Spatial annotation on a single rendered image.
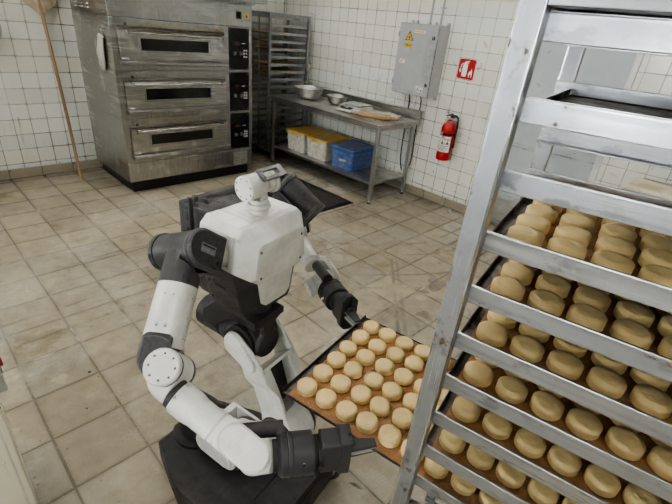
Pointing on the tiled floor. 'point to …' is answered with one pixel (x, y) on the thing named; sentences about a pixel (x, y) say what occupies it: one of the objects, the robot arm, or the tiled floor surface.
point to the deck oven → (168, 87)
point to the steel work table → (354, 124)
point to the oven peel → (54, 63)
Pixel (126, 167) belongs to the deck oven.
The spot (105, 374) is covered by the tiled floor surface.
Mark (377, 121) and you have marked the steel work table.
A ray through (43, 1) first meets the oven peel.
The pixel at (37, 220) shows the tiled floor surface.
